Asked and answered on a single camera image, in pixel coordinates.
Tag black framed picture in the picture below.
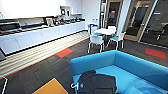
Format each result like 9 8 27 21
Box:
43 16 56 28

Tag white kitchen counter cabinets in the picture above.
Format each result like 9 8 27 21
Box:
0 20 87 56

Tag white wall mounted box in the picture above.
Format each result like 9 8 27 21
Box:
59 4 73 18

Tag wooden framed glass door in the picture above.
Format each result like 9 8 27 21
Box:
103 0 125 31
124 0 158 44

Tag square white table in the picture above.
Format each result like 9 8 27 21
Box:
94 27 118 37

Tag blue trash bin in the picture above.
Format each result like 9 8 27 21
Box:
87 22 100 35

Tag white chair with blue seat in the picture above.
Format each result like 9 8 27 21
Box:
87 32 107 55
106 24 118 31
107 30 127 51

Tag white clothes hanger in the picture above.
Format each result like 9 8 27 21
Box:
69 80 81 92

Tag black t-shirt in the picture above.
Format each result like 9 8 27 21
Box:
75 69 119 94

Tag large blue sofa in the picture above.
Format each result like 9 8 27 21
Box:
69 49 168 94

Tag black office chair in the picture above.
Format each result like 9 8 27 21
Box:
156 24 168 42

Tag black microwave oven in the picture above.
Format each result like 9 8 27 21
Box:
0 20 23 35

